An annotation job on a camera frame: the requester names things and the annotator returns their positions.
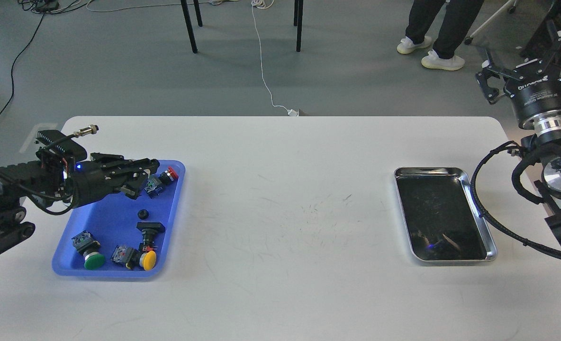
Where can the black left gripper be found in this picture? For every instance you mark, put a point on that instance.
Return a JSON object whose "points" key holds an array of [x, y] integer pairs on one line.
{"points": [[107, 174]]}

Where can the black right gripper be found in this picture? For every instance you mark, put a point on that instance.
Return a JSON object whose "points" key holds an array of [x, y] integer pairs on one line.
{"points": [[538, 94]]}

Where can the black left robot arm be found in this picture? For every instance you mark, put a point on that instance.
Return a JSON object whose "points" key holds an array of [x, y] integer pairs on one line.
{"points": [[64, 171]]}

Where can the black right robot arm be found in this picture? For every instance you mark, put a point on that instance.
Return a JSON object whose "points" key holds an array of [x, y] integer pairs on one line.
{"points": [[537, 177]]}

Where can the blue plastic tray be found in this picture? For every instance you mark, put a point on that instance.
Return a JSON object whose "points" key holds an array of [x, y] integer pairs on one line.
{"points": [[112, 221]]}

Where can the silver metal tray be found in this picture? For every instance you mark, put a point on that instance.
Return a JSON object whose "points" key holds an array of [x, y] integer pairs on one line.
{"points": [[443, 225]]}

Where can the white chair base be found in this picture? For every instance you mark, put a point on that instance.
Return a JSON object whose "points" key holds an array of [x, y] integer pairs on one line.
{"points": [[509, 7]]}

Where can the green mushroom push button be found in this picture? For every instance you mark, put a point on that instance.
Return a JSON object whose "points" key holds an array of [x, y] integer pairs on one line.
{"points": [[88, 247]]}

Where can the yellow mushroom push button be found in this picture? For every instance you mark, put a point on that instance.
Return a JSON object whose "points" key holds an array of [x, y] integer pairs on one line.
{"points": [[129, 257]]}

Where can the black table leg left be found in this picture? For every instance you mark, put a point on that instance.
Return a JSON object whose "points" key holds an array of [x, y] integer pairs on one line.
{"points": [[188, 22]]}

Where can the black table leg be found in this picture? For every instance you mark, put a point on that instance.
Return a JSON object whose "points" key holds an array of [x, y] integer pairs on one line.
{"points": [[188, 22], [298, 15]]}

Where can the black table leg right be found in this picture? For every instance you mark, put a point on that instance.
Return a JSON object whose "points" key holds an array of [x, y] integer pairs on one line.
{"points": [[298, 15]]}

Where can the red push button switch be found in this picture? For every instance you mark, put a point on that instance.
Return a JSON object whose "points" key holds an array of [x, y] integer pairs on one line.
{"points": [[156, 184]]}

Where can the black push button switch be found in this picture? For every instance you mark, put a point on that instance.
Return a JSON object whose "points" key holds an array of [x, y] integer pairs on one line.
{"points": [[149, 231]]}

